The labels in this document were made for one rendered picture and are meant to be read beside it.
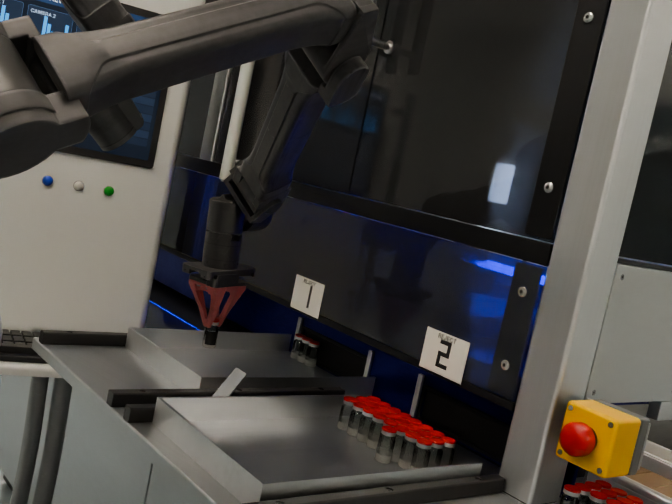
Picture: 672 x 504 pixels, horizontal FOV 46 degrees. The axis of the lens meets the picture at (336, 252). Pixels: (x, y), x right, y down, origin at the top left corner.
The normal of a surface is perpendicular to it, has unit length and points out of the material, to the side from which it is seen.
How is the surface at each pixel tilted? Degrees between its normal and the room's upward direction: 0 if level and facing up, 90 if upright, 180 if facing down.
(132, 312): 90
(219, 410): 90
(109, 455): 90
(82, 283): 90
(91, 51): 56
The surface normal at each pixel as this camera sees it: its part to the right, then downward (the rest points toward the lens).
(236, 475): -0.78, -0.10
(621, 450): 0.60, 0.21
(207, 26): 0.38, -0.41
